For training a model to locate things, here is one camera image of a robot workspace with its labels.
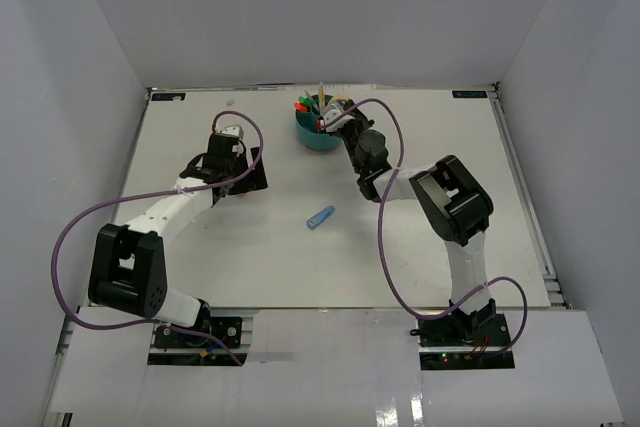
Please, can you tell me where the pink pen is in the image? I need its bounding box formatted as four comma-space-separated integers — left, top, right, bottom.
318, 82, 326, 112

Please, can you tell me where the grey mechanical pencil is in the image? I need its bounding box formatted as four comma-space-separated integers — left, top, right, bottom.
305, 91, 320, 115

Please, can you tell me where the orange cap black highlighter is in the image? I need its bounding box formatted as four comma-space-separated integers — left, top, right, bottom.
294, 102, 311, 112

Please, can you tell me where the blue correction tape dispenser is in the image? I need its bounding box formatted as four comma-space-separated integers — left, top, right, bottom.
306, 205, 335, 230

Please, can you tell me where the beige masking tape roll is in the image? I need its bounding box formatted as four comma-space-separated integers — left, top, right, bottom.
329, 95, 351, 110

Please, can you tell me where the green cap black highlighter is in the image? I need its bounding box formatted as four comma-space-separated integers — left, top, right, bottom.
298, 96, 313, 106

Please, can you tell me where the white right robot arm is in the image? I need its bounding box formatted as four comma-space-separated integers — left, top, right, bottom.
318, 99, 496, 346

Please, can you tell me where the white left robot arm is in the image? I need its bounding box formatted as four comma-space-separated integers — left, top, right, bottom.
88, 125, 268, 346

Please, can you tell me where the teal round organizer container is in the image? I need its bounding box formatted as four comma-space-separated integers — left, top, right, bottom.
295, 109, 341, 152

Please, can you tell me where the left black table label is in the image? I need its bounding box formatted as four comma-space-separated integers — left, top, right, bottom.
151, 92, 186, 102

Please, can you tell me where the black table label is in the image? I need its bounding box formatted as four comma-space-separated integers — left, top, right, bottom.
452, 90, 488, 99
151, 92, 186, 102

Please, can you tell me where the right black table label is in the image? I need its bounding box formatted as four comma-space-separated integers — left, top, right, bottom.
452, 90, 488, 99

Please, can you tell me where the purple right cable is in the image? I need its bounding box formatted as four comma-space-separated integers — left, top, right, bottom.
349, 98, 530, 356

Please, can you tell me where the purple cable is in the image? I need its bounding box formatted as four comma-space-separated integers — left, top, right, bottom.
349, 98, 530, 356
51, 110, 265, 366

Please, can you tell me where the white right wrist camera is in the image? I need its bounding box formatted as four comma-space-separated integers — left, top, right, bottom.
317, 102, 354, 134

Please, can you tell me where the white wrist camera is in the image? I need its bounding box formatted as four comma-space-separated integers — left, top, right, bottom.
217, 124, 246, 155
317, 102, 354, 134

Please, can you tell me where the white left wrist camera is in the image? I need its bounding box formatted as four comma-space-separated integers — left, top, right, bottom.
217, 124, 246, 155

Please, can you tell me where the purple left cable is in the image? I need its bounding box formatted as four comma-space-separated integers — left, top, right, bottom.
51, 110, 265, 366

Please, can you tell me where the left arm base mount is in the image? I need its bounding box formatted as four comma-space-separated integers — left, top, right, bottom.
151, 316, 243, 352

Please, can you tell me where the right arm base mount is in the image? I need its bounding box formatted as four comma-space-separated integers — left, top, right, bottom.
410, 314, 515, 372

